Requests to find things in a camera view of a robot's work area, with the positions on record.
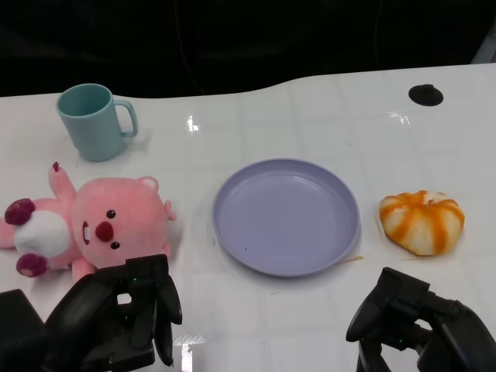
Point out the pink plush beaver doll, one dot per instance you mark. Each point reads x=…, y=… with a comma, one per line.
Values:
x=116, y=217

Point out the orange striped white bun toy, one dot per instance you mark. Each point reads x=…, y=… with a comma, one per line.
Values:
x=422, y=224

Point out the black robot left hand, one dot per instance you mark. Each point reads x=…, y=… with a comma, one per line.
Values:
x=97, y=310

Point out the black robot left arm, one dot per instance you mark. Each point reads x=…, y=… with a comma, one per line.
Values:
x=19, y=333

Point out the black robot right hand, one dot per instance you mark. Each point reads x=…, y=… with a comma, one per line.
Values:
x=457, y=333

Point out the purple plastic plate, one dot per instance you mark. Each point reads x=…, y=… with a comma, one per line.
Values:
x=286, y=217

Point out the teal plastic mug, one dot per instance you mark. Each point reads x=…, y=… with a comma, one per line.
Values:
x=97, y=131

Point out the black round table grommet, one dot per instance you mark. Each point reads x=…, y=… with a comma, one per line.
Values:
x=425, y=95

